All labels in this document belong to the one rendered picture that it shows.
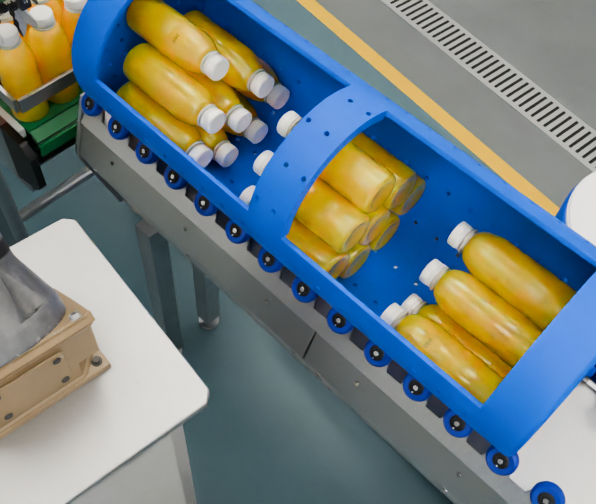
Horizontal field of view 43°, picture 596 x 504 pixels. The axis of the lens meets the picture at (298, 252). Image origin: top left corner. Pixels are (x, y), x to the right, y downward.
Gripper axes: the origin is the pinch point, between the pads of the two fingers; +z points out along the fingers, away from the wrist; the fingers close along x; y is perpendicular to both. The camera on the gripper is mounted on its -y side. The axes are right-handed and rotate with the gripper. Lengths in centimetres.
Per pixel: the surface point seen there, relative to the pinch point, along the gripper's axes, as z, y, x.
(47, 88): 10.7, 4.5, 2.3
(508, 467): 11, 103, 6
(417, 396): 12, 88, 5
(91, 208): 108, -36, 24
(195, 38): -9.5, 29.8, 15.8
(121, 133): 11.5, 20.9, 5.5
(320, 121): -15, 57, 13
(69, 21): 3.0, 1.1, 11.3
